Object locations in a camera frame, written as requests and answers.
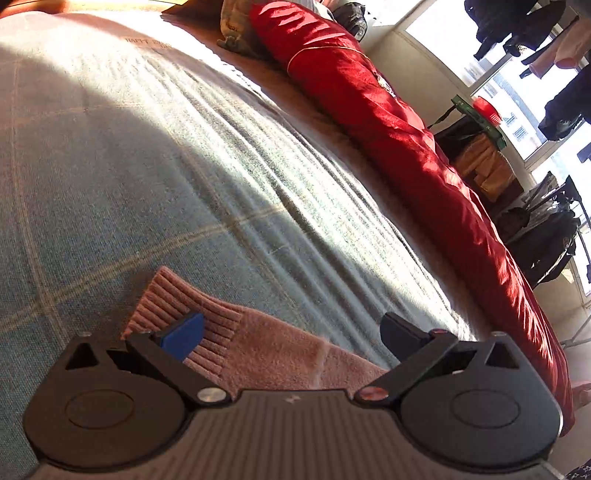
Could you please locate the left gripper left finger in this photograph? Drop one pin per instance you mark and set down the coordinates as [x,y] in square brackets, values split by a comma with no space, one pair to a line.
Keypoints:
[113,405]

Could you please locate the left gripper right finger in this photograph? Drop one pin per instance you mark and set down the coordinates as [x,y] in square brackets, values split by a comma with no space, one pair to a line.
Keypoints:
[471,405]

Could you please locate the orange knit sweater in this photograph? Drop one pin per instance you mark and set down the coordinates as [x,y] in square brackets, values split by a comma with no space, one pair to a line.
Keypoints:
[244,348]

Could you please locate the metal clothes rack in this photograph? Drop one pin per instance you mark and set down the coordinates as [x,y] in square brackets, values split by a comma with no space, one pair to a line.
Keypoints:
[563,210]

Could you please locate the dark hanging clothes overhead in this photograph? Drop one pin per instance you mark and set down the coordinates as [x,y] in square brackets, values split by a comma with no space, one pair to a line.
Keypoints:
[532,50]

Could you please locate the black hanging jacket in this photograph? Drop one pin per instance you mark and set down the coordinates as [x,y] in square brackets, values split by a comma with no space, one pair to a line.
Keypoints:
[525,244]

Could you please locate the orange cloth on cabinet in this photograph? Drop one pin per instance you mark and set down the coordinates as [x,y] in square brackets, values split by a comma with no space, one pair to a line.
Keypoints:
[487,166]

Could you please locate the blue plaid bed sheet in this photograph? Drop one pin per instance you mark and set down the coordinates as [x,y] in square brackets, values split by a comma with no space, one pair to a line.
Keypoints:
[129,144]

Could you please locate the dark wooden cabinet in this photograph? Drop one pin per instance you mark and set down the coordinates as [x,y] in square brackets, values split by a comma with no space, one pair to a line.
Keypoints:
[453,140]

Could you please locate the red basin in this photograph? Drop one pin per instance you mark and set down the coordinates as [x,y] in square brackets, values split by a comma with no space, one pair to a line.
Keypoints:
[487,111]

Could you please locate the green box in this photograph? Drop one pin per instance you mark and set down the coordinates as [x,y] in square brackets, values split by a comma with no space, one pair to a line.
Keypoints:
[494,133]

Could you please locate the red duvet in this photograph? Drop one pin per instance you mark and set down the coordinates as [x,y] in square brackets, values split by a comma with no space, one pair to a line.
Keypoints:
[328,64]

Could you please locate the beige pillow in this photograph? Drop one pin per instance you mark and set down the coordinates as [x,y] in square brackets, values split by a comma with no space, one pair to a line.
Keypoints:
[238,35]

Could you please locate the black backpack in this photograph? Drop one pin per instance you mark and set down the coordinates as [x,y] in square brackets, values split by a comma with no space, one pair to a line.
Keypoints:
[351,16]

